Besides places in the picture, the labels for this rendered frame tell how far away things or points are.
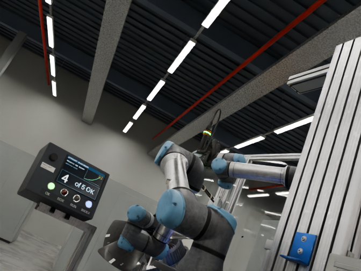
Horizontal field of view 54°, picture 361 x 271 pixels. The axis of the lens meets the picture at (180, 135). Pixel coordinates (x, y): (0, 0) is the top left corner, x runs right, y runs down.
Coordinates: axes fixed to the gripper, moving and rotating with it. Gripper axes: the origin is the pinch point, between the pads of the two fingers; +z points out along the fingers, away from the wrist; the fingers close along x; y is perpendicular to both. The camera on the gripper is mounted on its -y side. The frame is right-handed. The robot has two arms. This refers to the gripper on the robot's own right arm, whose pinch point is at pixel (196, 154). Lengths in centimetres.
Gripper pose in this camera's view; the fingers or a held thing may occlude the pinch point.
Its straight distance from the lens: 211.7
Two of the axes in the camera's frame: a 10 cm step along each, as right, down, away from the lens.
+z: -6.6, -0.2, 7.5
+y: -3.9, 8.6, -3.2
